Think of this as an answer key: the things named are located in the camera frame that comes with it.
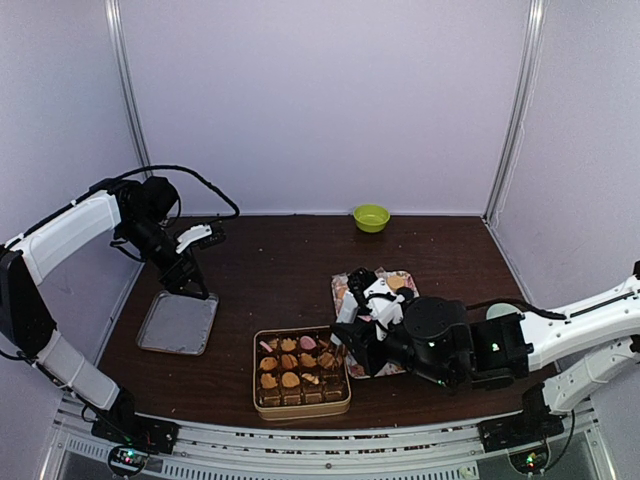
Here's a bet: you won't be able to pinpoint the gold cookie tin box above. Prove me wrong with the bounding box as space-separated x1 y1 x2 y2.
253 326 351 421

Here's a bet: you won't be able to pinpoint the silver tin lid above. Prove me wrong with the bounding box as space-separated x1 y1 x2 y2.
136 291 219 356

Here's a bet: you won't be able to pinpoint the steel kitchen tongs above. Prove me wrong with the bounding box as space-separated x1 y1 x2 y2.
330 290 376 363

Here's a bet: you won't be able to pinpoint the orange sandwich cookie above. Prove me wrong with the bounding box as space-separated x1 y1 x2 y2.
280 354 298 370

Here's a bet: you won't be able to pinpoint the flower shaped cookie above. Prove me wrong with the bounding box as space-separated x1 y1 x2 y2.
281 338 297 352

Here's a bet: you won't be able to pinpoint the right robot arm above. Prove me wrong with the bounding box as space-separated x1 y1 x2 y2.
331 269 639 442

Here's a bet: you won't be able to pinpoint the right aluminium frame post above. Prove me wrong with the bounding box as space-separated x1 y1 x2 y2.
483 0 548 228

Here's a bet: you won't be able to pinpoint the floral cookie tray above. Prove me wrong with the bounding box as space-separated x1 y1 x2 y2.
330 268 419 380

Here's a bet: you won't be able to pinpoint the pink round cookie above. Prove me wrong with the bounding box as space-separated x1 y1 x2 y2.
259 341 273 352
299 335 317 351

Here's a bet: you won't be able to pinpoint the green plastic bowl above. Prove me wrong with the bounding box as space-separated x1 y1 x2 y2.
353 204 391 234

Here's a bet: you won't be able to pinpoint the front aluminium rail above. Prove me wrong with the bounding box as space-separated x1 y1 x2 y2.
36 397 620 479

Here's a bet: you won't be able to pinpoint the pale ceramic bowl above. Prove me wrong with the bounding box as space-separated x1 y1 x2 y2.
485 302 522 320

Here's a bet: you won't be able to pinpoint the aluminium frame post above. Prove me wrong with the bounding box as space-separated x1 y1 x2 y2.
104 0 152 167
483 0 548 228

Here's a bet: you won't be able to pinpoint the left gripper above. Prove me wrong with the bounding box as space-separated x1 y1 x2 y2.
118 215 209 299

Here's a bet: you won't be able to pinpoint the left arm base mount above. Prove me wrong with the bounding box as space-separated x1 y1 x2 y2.
91 416 180 478

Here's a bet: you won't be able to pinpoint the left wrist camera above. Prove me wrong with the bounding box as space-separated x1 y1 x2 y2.
175 224 226 254

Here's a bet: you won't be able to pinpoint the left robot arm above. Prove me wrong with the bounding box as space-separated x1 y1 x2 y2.
1 174 214 444

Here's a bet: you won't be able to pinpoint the left aluminium frame post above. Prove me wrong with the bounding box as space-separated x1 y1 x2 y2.
104 0 152 167

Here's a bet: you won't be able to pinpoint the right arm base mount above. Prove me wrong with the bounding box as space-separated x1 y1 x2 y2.
478 414 564 476

